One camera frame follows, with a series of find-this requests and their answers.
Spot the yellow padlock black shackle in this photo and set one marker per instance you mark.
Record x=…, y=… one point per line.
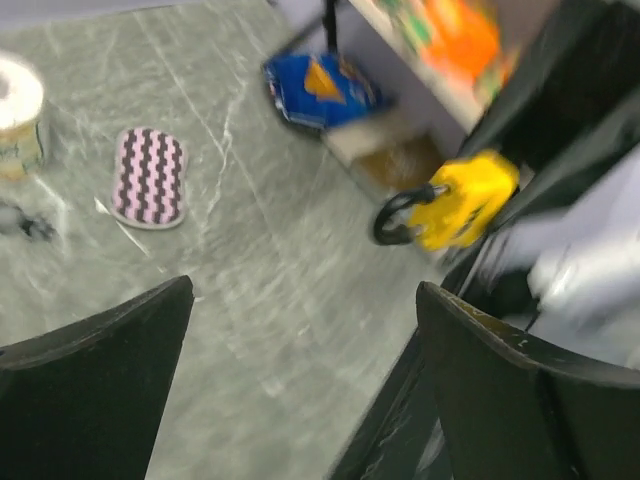
x=453, y=209

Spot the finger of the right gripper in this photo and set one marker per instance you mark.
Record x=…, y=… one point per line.
x=570, y=110

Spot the beige lower shelf board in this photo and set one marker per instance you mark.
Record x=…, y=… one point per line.
x=456, y=97

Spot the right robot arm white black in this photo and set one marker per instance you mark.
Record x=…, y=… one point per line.
x=561, y=258

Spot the small brass padlock with keys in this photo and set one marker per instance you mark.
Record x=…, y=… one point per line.
x=14, y=220

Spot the black shelf frame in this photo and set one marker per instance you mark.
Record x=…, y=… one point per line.
x=325, y=20

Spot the white tape roll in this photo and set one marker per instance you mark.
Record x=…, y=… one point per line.
x=24, y=127

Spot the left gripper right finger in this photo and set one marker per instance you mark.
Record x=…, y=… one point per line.
x=513, y=406

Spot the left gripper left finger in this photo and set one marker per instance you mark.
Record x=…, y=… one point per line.
x=86, y=401

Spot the blue chips bag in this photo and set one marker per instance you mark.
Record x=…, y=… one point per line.
x=321, y=91

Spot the orange snack box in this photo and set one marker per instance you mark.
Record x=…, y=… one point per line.
x=466, y=43

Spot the pink black zigzag sponge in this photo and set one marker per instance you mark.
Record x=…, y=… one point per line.
x=149, y=183

